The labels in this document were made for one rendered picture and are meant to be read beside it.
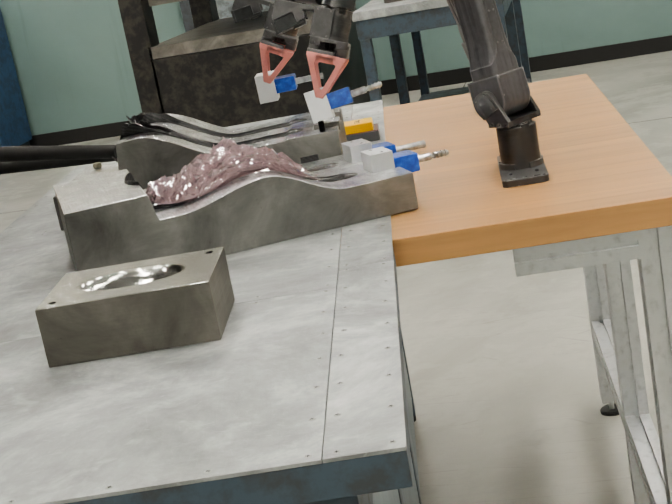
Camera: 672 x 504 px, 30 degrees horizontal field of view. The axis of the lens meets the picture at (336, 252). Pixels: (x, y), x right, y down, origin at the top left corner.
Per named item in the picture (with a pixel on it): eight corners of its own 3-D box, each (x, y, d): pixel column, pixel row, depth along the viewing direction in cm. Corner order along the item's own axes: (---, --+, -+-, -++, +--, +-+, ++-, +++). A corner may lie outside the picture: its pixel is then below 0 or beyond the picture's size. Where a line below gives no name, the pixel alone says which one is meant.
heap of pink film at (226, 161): (299, 166, 202) (290, 118, 200) (327, 182, 185) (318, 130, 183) (141, 202, 196) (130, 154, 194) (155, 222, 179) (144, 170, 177)
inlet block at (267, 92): (326, 87, 249) (321, 60, 248) (325, 90, 244) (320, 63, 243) (262, 100, 250) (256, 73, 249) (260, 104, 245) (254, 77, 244)
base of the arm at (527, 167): (495, 136, 186) (542, 129, 185) (490, 114, 205) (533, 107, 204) (503, 188, 188) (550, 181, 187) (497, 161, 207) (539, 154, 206)
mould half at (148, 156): (349, 153, 237) (336, 83, 234) (347, 181, 212) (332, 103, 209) (92, 197, 241) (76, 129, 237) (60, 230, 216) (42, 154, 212)
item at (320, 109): (387, 98, 217) (377, 68, 217) (386, 98, 213) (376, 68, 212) (316, 123, 219) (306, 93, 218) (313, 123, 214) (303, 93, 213)
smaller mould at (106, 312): (235, 300, 155) (223, 246, 153) (221, 340, 141) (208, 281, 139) (78, 326, 157) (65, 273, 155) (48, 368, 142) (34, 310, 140)
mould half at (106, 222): (367, 182, 209) (356, 117, 206) (418, 208, 184) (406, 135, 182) (69, 252, 198) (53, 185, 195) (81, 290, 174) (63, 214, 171)
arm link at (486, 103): (472, 92, 193) (500, 91, 189) (507, 80, 199) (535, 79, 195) (478, 132, 195) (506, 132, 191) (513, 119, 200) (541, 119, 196)
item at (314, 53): (298, 94, 211) (308, 38, 210) (302, 94, 218) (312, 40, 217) (337, 102, 211) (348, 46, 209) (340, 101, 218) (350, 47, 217)
